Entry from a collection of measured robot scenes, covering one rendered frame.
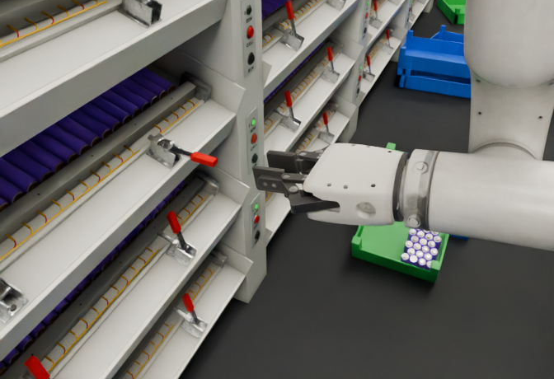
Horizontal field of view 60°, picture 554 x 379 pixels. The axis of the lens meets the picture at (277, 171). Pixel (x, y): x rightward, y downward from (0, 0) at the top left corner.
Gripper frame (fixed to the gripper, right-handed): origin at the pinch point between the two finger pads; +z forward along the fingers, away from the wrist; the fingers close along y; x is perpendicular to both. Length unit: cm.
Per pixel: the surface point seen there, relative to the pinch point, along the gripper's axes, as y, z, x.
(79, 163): -10.1, 20.7, 4.9
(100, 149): -6.6, 20.6, 4.8
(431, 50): 153, 9, -42
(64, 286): -21.3, 15.7, -2.9
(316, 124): 74, 28, -36
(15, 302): -26.1, 16.1, -0.4
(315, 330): 16, 7, -52
